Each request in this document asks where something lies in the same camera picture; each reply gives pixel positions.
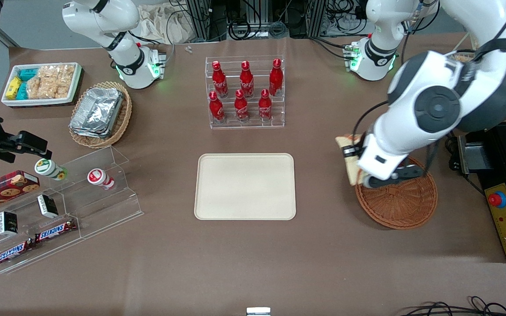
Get clear acrylic step display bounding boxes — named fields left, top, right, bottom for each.
left=0, top=146, right=145, bottom=275

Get triangular sandwich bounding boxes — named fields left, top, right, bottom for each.
left=335, top=135, right=365, bottom=186

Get black floor cables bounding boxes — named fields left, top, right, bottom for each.
left=405, top=296, right=506, bottom=316

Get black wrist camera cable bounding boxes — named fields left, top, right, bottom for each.
left=352, top=100, right=390, bottom=141

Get beige crumpled cloth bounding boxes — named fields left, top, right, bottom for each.
left=137, top=4, right=201, bottom=44

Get grey left wrist camera bracket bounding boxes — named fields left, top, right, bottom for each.
left=362, top=165, right=426, bottom=190

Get clear bag of rice crackers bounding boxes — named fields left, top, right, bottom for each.
left=27, top=65, right=76, bottom=100

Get oval light wicker basket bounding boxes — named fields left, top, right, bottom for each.
left=68, top=81, right=133, bottom=149

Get white rectangular snack tray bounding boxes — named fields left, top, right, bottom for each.
left=1, top=62, right=82, bottom=108

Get clear acrylic bottle rack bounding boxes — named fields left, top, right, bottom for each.
left=205, top=56, right=286, bottom=129

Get beige plastic tray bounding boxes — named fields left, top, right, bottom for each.
left=194, top=153, right=296, bottom=221

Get green lid drink bottle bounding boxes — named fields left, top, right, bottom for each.
left=34, top=158, right=68, bottom=181

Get red lid drink bottle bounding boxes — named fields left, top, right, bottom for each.
left=87, top=169, right=116, bottom=190

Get brown Snickers bar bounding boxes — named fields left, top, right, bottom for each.
left=35, top=219, right=78, bottom=243
left=0, top=239, right=36, bottom=267

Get black equipment stand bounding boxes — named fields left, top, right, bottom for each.
left=448, top=122, right=506, bottom=264

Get grey metal box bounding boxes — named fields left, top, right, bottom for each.
left=457, top=135, right=496, bottom=175

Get yellow snack packet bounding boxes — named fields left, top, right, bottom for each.
left=6, top=77, right=22, bottom=100

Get red cola bottle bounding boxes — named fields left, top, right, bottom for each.
left=209, top=91, right=226, bottom=123
left=212, top=61, right=229, bottom=98
left=258, top=89, right=272, bottom=122
left=239, top=61, right=254, bottom=98
left=269, top=58, right=284, bottom=97
left=234, top=89, right=250, bottom=122

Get small black white box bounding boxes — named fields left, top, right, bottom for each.
left=37, top=194, right=59, bottom=219
left=0, top=211, right=19, bottom=237

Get red tartan cookie box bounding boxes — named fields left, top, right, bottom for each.
left=0, top=170, right=40, bottom=215

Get stack of foil trays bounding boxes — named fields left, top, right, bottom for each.
left=69, top=87, right=124, bottom=139

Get round brown wicker basket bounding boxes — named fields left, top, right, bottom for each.
left=355, top=156, right=438, bottom=230

